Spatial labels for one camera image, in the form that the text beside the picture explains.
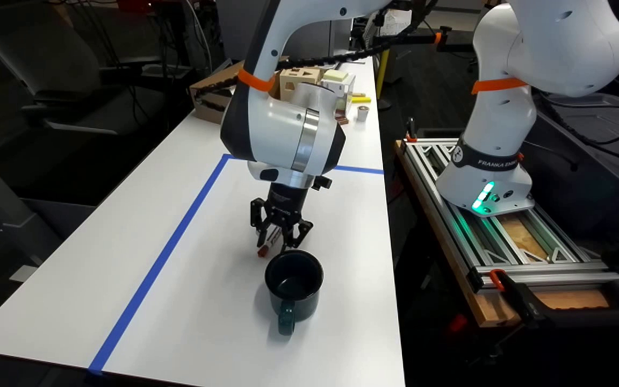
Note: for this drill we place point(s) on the black office chair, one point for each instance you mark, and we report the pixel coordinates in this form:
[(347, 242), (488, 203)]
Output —
[(73, 65)]

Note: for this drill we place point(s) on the large black orange bar clamp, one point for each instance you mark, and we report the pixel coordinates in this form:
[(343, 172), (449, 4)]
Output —
[(526, 302)]

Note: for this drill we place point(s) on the dark green mug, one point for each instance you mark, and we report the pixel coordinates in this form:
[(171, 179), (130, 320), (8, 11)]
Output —
[(296, 287)]

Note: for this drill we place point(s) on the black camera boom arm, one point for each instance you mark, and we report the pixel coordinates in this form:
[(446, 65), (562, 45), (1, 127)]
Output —
[(451, 36)]

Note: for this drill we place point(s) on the wooden board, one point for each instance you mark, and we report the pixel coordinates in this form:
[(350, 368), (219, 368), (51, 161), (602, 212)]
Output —
[(575, 300)]

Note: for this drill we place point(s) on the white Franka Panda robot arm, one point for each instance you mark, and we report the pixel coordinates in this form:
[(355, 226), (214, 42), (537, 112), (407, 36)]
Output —
[(280, 136)]

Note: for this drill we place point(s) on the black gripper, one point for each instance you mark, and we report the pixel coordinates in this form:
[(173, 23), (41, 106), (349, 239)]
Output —
[(282, 204)]

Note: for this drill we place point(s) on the small black orange clamp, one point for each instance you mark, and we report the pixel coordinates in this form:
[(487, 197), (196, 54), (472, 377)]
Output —
[(411, 134)]

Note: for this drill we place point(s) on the long blue tape line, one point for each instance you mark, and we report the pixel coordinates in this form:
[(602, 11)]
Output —
[(159, 260)]

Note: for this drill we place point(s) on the grey chair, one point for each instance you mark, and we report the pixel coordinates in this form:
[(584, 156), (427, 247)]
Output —
[(1, 208)]

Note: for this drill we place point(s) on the small white cup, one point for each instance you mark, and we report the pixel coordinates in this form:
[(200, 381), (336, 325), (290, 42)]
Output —
[(360, 114)]

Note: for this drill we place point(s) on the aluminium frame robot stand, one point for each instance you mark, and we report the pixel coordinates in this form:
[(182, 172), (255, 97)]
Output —
[(494, 238)]

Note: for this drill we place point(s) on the short blue tape line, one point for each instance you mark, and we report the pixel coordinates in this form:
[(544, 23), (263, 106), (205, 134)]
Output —
[(360, 170)]

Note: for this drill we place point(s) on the sharpie marker with red cap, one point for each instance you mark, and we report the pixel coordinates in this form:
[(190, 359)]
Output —
[(269, 239)]

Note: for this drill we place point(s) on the red knob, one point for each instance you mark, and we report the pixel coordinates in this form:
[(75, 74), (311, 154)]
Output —
[(459, 325)]

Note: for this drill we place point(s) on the small yellow block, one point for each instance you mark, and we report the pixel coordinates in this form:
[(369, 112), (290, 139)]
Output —
[(360, 99)]

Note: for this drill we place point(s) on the wooden block toy set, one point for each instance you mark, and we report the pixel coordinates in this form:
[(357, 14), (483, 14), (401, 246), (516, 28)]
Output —
[(311, 83)]

